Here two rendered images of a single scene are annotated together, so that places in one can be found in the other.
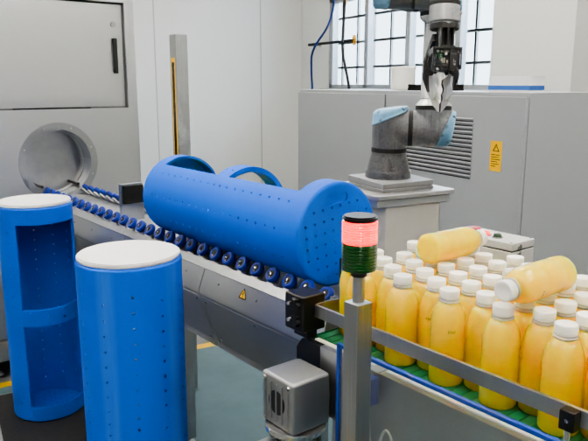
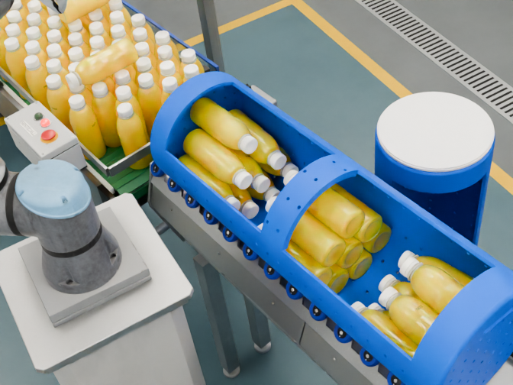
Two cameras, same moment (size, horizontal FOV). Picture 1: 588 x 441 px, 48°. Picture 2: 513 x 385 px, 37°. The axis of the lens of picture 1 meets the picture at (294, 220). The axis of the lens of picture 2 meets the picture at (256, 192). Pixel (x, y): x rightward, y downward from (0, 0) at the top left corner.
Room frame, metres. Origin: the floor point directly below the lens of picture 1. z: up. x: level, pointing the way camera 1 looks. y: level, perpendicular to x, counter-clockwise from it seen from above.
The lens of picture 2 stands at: (3.13, 0.12, 2.34)
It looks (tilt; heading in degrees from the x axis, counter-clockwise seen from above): 47 degrees down; 185
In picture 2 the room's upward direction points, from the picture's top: 9 degrees counter-clockwise
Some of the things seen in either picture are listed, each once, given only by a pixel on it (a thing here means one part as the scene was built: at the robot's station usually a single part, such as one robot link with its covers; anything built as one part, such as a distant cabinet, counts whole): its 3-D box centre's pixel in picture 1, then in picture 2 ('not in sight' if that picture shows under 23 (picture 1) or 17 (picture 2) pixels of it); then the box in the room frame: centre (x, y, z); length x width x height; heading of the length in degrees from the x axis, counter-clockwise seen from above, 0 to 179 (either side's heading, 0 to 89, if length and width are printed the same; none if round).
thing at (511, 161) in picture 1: (414, 207); not in sight; (4.07, -0.76, 0.72); 2.15 x 0.54 x 1.45; 28
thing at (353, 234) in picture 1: (360, 231); not in sight; (1.14, -0.12, 1.23); 0.06 x 0.06 x 0.04
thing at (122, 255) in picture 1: (129, 253); (434, 130); (1.75, 0.45, 1.03); 0.28 x 0.28 x 0.01
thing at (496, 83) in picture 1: (515, 84); not in sight; (3.36, -1.11, 1.48); 0.24 x 0.12 x 0.08; 36
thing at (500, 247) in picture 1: (488, 252); (45, 141); (1.69, -0.51, 1.05); 0.20 x 0.10 x 0.10; 39
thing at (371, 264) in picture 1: (359, 255); not in sight; (1.14, -0.12, 1.18); 0.06 x 0.06 x 0.05
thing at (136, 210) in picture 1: (132, 201); not in sight; (2.71, 0.67, 1.00); 0.10 x 0.04 x 0.15; 129
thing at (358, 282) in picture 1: (359, 258); not in sight; (1.14, -0.12, 1.18); 0.06 x 0.06 x 0.16
